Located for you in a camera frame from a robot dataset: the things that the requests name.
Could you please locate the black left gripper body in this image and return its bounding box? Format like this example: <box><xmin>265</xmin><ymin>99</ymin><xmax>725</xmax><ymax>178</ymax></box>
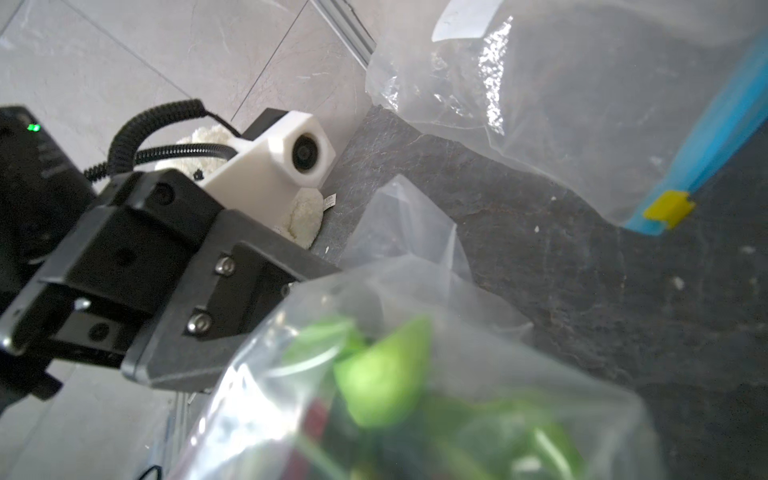
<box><xmin>1</xmin><ymin>170</ymin><xmax>334</xmax><ymax>393</ymax></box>

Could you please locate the clear zip-top bag blue seal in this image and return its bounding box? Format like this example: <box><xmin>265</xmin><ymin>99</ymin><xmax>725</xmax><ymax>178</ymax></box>
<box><xmin>366</xmin><ymin>1</ymin><xmax>767</xmax><ymax>235</ymax></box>

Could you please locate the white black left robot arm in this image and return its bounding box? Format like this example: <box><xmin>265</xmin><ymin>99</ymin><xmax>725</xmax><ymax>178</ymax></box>
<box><xmin>1</xmin><ymin>100</ymin><xmax>336</xmax><ymax>407</ymax></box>

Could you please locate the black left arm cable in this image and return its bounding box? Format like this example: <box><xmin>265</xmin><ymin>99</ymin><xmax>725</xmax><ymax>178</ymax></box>
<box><xmin>82</xmin><ymin>98</ymin><xmax>244</xmax><ymax>184</ymax></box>

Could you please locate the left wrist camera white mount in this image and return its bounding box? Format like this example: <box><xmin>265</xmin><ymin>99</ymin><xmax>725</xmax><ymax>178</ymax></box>
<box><xmin>199</xmin><ymin>111</ymin><xmax>336</xmax><ymax>227</ymax></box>

